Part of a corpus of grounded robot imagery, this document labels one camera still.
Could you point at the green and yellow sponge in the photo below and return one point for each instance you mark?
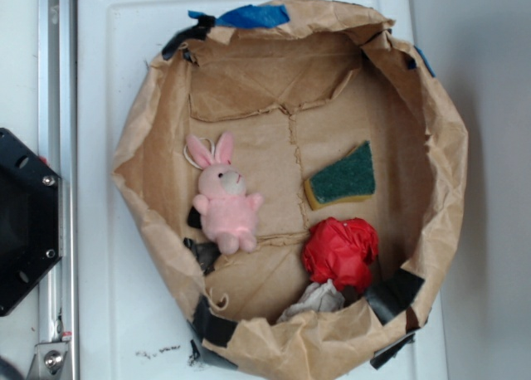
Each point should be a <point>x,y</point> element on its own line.
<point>350,179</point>

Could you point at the brown paper bag bin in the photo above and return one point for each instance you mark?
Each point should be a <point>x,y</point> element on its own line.
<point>297,97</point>

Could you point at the pink plush bunny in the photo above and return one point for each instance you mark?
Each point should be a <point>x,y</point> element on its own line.
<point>228,214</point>

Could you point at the red crumpled plastic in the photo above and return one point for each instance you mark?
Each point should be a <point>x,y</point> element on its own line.
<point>341,251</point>

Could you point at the white crumpled cloth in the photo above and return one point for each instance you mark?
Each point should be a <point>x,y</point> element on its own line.
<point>317,297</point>

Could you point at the blue tape strip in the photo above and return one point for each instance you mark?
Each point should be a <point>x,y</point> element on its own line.
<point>247,17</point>

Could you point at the black tape patch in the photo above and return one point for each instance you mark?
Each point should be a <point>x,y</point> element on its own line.
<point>390,297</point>

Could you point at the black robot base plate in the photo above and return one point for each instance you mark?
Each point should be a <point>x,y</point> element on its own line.
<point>30,202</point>

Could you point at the aluminium frame rail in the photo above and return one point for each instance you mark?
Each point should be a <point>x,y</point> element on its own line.
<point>57,351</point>

